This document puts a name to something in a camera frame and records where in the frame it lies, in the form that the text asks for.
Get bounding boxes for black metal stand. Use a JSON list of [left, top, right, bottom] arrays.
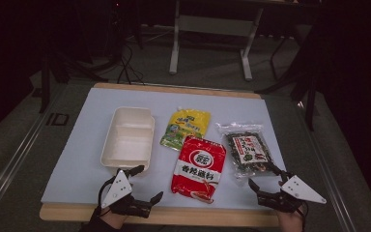
[[254, 18, 324, 131], [38, 47, 110, 114]]

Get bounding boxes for white table mat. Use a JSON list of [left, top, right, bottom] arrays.
[[41, 87, 286, 211]]

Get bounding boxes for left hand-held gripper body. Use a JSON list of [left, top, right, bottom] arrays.
[[100, 169, 153, 219]]

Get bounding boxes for black floor cables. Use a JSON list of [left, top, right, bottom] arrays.
[[115, 42, 147, 86]]

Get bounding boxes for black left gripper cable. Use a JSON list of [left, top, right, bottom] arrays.
[[97, 177, 117, 217]]

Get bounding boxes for person's left hand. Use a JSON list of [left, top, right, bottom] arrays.
[[100, 210, 129, 230]]

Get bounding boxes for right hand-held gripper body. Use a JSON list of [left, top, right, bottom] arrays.
[[257, 174, 328, 214]]

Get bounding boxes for clear dried seaweed bag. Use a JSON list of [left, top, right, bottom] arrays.
[[215, 122, 279, 179]]

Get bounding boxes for yellow sauce pouch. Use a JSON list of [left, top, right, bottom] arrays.
[[159, 106, 212, 152]]

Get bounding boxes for metal floor rail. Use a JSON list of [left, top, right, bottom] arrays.
[[297, 101, 359, 232], [0, 86, 66, 220]]

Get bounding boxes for white divided lunch box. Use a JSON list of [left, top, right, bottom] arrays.
[[100, 106, 156, 172]]

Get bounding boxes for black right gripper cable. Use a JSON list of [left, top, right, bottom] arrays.
[[295, 201, 309, 232]]

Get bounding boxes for dark floor socket plate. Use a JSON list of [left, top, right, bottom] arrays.
[[45, 112, 70, 127]]

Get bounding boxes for white metal desk frame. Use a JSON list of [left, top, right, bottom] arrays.
[[168, 0, 265, 82]]

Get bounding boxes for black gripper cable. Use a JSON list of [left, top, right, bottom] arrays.
[[295, 201, 309, 232], [97, 177, 117, 217]]

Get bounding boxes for person's right hand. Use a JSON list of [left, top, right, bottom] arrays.
[[276, 209, 305, 232]]

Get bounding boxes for red seasoning packet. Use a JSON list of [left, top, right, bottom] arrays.
[[170, 135, 227, 205]]

